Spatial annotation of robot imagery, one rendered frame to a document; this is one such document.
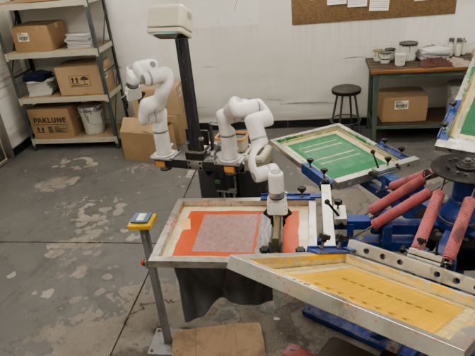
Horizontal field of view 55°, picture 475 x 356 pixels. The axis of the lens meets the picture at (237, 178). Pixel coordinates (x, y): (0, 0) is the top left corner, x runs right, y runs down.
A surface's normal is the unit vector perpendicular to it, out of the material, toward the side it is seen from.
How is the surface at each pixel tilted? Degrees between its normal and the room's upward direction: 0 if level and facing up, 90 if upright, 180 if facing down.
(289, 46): 90
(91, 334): 0
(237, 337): 0
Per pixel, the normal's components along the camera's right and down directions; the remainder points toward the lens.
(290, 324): -0.08, -0.88
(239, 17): -0.13, 0.47
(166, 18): -0.33, 0.02
